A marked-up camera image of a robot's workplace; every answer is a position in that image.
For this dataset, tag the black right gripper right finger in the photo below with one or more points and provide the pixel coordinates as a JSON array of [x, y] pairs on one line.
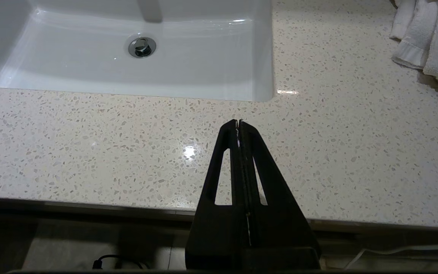
[[280, 238]]

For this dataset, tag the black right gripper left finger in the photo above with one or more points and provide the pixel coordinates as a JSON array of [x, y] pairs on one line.
[[222, 238]]

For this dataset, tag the white ceramic sink basin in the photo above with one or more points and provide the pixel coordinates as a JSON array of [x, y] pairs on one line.
[[89, 68]]

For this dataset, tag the white crumpled towel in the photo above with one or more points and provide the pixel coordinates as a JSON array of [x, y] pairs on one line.
[[432, 38]]

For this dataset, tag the chrome drain stopper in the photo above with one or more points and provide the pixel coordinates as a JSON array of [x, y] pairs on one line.
[[142, 46]]

